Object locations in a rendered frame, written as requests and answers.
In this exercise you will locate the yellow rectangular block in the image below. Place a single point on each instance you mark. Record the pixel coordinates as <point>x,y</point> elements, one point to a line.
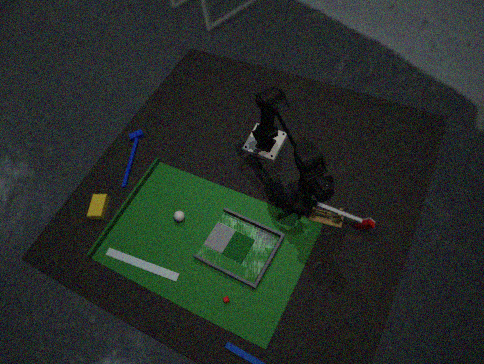
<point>98,206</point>

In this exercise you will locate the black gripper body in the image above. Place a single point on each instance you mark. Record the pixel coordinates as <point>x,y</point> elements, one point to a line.
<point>300,206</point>

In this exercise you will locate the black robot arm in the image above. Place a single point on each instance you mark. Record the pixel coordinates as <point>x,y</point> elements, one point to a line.
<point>307,156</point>

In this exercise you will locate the green flat mat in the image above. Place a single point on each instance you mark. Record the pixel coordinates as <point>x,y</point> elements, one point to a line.
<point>148,231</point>

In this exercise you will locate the grey flat bar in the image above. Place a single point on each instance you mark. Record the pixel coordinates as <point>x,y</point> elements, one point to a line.
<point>166,273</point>

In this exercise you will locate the white golf ball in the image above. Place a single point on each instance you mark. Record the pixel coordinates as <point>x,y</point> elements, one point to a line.
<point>179,216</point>

